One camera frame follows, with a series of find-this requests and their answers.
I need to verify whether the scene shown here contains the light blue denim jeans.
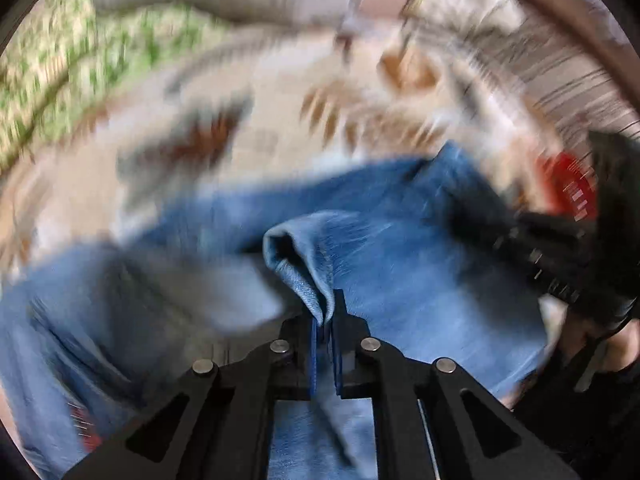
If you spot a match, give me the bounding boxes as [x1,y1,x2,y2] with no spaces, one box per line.
[1,145,547,479]

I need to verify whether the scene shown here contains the red plastic basket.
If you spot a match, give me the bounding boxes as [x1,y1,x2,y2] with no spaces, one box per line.
[538,152,598,221]

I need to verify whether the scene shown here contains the striped beige bed sheet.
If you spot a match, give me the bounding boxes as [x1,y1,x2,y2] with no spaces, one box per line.
[495,13,639,160]

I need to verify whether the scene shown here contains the cream leaf patterned blanket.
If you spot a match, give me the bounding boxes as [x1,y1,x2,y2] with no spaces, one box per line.
[1,25,561,280]

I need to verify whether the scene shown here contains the green patterned quilt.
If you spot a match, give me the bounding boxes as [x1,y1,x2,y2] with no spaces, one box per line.
[1,0,230,170]

